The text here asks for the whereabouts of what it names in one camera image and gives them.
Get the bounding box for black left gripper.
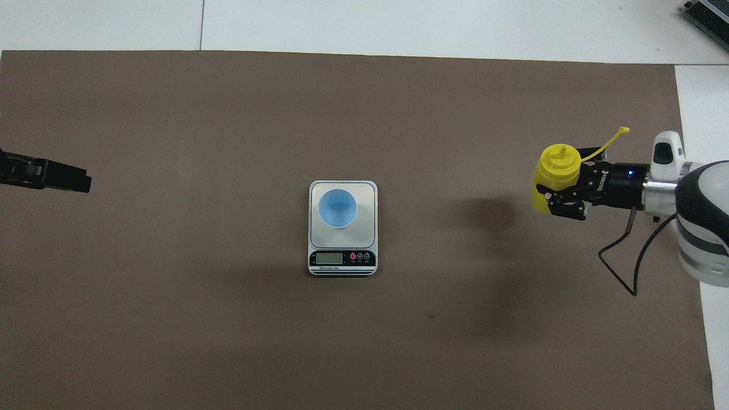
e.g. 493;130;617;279
0;149;93;194

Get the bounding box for grey ribbed metal device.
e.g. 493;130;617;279
683;0;729;53

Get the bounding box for yellow squeeze bottle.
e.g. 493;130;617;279
531;126;630;216

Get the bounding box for silver digital kitchen scale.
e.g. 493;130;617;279
308;180;379;277

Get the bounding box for brown table mat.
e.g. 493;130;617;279
0;50;715;410

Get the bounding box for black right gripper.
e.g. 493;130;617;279
535;161;650;222

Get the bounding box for light blue plastic cup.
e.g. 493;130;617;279
317;188;358;229

